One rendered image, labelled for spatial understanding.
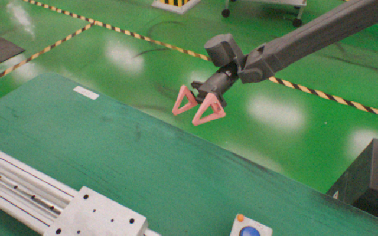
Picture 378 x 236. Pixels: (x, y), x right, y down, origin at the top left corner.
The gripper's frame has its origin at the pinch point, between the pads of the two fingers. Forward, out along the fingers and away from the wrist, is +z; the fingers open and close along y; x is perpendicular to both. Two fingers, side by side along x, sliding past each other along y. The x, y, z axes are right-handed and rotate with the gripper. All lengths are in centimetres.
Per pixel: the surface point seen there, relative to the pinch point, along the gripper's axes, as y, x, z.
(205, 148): -6.2, 18.0, -1.0
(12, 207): -10.4, -7.6, 41.2
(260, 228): 20.1, 21.2, 6.6
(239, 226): 17.5, 19.1, 9.5
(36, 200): -12.0, -4.2, 38.2
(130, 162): -14.6, 7.8, 17.7
